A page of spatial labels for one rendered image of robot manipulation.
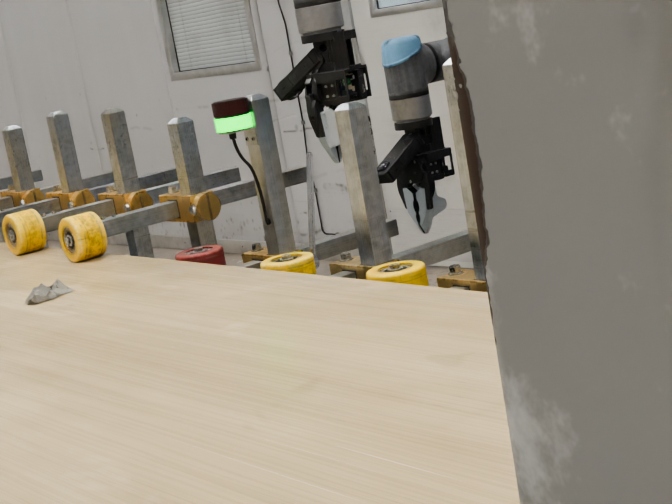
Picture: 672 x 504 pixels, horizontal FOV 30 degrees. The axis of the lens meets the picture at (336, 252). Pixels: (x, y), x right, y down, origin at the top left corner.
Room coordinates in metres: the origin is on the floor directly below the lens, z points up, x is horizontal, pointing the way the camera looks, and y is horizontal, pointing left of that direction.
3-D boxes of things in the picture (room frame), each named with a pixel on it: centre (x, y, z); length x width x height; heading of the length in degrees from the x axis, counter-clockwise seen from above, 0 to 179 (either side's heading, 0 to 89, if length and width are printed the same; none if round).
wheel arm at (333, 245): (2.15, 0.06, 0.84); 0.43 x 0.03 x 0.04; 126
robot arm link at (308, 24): (2.05, -0.04, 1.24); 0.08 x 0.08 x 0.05
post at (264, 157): (2.08, 0.09, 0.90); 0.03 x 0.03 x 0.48; 36
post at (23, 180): (2.88, 0.68, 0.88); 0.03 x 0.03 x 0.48; 36
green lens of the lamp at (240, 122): (2.05, 0.13, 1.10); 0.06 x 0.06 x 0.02
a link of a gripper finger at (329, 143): (2.03, -0.04, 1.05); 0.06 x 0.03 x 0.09; 56
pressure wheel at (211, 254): (2.03, 0.22, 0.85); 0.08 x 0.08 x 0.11
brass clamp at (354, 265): (1.89, -0.05, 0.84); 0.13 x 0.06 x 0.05; 36
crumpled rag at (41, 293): (1.89, 0.45, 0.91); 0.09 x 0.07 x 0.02; 153
